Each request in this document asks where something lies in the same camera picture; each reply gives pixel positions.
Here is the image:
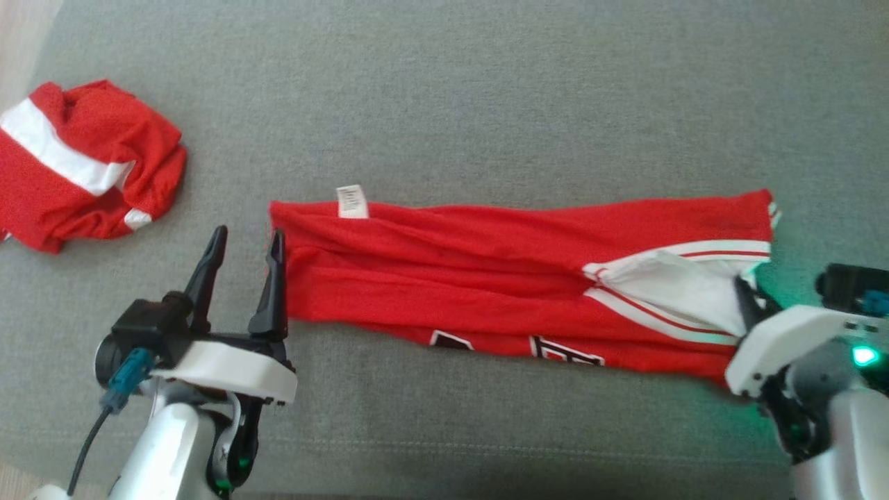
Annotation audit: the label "red Bulls basketball jersey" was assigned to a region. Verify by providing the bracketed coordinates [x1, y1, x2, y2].
[269, 184, 782, 386]

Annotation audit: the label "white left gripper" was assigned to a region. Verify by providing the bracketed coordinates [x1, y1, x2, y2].
[149, 225, 298, 497]

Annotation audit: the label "red shorts with white stripe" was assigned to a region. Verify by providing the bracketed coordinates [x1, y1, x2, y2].
[0, 80, 188, 254]

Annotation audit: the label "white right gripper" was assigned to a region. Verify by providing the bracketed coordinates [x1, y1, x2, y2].
[724, 276, 862, 463]

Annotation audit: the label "left camera cable teal plug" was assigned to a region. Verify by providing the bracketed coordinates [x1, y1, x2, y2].
[67, 347, 155, 497]

